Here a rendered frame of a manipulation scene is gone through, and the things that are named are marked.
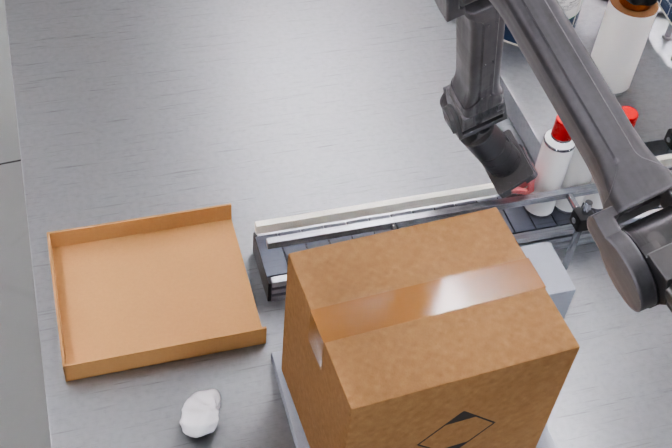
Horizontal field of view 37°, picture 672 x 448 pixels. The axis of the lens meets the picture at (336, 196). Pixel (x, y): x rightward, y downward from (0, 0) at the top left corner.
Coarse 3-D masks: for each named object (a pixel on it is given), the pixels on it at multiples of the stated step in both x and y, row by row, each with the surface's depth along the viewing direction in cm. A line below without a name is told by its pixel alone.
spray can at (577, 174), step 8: (576, 152) 161; (576, 160) 162; (568, 168) 164; (576, 168) 163; (584, 168) 163; (568, 176) 165; (576, 176) 164; (584, 176) 164; (568, 184) 166; (576, 184) 165; (584, 184) 166; (560, 200) 169; (560, 208) 170; (568, 208) 170
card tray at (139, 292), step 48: (48, 240) 160; (96, 240) 165; (144, 240) 166; (192, 240) 167; (96, 288) 159; (144, 288) 160; (192, 288) 160; (240, 288) 161; (96, 336) 153; (144, 336) 153; (192, 336) 154; (240, 336) 151
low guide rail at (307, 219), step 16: (448, 192) 167; (464, 192) 168; (480, 192) 169; (496, 192) 170; (336, 208) 163; (352, 208) 163; (368, 208) 164; (384, 208) 165; (400, 208) 166; (256, 224) 160; (272, 224) 160; (288, 224) 161; (304, 224) 162
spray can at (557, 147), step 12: (552, 132) 158; (564, 132) 156; (552, 144) 158; (564, 144) 158; (540, 156) 162; (552, 156) 159; (564, 156) 159; (540, 168) 163; (552, 168) 161; (564, 168) 161; (540, 180) 164; (552, 180) 163; (540, 204) 167; (552, 204) 168; (540, 216) 169
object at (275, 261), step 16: (432, 208) 169; (512, 208) 171; (656, 208) 174; (336, 224) 165; (416, 224) 167; (512, 224) 168; (528, 224) 169; (544, 224) 169; (560, 224) 169; (256, 240) 162; (336, 240) 163; (272, 256) 160; (272, 272) 158
